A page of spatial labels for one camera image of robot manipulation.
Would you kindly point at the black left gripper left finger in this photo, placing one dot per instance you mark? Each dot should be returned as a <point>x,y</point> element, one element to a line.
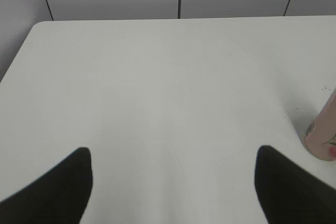
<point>59,196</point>

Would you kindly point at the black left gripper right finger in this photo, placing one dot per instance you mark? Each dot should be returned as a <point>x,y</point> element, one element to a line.
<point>289,194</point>

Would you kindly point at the oolong tea bottle pink label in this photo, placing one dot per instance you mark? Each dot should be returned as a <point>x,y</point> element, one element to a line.
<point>320,135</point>

